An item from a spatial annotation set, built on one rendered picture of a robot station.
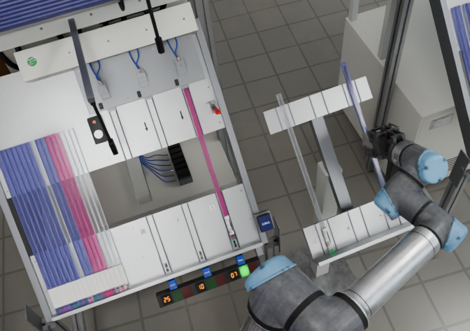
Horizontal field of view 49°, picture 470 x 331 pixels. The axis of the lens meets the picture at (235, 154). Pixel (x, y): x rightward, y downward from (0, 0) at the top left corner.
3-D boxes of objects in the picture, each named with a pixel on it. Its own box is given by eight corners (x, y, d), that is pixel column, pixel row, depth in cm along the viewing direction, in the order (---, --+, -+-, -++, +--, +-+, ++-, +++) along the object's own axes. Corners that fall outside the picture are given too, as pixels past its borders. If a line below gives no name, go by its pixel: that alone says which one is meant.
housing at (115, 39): (194, 36, 158) (198, 29, 145) (34, 83, 152) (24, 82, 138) (185, 10, 157) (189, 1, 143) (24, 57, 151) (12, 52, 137)
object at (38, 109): (222, 127, 162) (225, 127, 157) (11, 195, 153) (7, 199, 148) (190, 22, 157) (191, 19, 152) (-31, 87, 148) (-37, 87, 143)
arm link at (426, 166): (414, 175, 124) (438, 148, 123) (390, 162, 134) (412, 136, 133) (433, 193, 126) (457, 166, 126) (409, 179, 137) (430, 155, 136)
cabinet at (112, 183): (248, 255, 238) (237, 181, 188) (99, 309, 229) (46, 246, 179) (206, 150, 276) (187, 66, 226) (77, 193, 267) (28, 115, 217)
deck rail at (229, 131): (264, 237, 168) (268, 242, 162) (258, 239, 168) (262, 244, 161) (196, 20, 157) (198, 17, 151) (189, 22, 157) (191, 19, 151)
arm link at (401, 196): (403, 227, 124) (434, 192, 123) (367, 197, 129) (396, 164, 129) (408, 231, 131) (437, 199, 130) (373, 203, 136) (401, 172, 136)
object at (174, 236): (259, 238, 165) (261, 241, 162) (54, 311, 156) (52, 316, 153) (241, 182, 162) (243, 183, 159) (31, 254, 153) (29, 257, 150)
